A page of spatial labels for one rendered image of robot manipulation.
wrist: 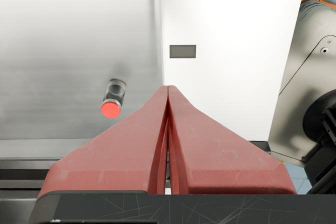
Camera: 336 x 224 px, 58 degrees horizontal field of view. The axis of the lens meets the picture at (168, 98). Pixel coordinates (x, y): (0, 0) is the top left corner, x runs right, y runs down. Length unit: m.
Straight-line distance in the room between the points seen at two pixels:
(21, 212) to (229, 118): 0.38
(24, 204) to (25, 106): 0.21
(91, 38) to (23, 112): 0.14
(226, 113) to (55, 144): 0.23
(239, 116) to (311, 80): 0.79
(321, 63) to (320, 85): 0.09
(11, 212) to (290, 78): 0.91
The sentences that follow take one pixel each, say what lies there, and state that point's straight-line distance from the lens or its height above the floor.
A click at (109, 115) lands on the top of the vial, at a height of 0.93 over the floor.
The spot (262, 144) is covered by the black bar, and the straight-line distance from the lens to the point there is 0.42.
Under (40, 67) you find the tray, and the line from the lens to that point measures 0.37.
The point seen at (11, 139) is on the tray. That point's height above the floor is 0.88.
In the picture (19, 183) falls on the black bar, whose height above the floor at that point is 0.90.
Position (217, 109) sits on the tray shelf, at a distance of 0.38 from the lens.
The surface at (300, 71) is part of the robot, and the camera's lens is 1.13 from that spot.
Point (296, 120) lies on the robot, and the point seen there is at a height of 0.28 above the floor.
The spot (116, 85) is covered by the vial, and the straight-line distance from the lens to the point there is 0.35.
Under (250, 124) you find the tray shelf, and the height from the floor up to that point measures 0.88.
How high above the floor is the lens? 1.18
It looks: 55 degrees down
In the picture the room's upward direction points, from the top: 179 degrees counter-clockwise
